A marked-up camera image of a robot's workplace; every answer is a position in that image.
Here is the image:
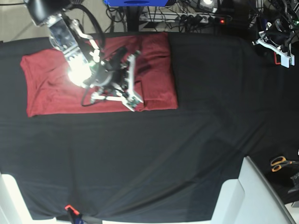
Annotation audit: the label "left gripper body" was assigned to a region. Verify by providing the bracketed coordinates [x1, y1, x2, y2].
[252, 22, 294, 58]

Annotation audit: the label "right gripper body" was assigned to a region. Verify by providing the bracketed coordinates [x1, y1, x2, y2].
[90, 46, 141, 104]

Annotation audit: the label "red long-sleeve T-shirt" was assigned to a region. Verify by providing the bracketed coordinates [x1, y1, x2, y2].
[20, 33, 178, 117]

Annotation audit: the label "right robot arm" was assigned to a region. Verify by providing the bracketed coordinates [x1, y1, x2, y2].
[23, 0, 143, 111]

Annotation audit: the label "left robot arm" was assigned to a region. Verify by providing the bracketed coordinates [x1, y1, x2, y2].
[250, 0, 299, 68]

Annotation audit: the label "black and orange clamp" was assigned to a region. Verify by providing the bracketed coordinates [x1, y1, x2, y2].
[274, 52, 281, 65]

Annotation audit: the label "white power strip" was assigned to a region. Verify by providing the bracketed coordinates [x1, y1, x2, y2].
[139, 11, 232, 25]

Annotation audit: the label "black table cloth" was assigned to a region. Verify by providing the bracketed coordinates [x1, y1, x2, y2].
[0, 33, 299, 223]

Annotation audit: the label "blue box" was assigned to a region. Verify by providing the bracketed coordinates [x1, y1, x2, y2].
[104, 0, 168, 7]

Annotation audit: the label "black crumpled object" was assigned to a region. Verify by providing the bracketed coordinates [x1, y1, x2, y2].
[288, 173, 299, 194]

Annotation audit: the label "blue clamp with orange tip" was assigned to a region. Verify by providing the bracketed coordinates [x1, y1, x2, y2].
[64, 204, 85, 224]

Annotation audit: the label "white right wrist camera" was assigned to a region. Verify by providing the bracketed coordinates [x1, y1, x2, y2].
[121, 93, 143, 112]

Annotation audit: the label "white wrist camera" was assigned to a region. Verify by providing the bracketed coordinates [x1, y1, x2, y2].
[281, 55, 295, 68]
[121, 93, 143, 112]

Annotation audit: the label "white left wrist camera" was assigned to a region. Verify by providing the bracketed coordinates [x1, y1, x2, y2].
[281, 55, 295, 68]

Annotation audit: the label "yellow-handled scissors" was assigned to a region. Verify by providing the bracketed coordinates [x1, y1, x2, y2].
[270, 156, 299, 172]

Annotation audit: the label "white table frame right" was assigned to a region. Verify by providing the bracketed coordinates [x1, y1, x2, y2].
[211, 156, 295, 224]

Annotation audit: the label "white table frame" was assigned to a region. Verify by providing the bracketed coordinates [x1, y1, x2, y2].
[211, 156, 295, 224]
[0, 174, 57, 224]

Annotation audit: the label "white table frame left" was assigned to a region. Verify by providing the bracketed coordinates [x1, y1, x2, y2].
[0, 174, 57, 224]

